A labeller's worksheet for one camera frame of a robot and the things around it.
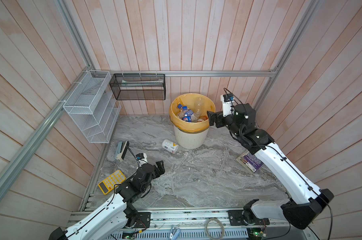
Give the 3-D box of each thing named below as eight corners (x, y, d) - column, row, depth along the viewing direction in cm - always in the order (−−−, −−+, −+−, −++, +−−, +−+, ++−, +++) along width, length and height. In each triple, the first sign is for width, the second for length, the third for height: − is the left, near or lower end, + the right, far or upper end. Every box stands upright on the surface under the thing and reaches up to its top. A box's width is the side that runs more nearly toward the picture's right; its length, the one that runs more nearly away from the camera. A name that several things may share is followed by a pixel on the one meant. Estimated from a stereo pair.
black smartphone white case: (114, 161, 96) (112, 159, 93) (120, 143, 105) (118, 140, 102) (124, 161, 96) (122, 159, 93) (129, 143, 105) (127, 140, 102)
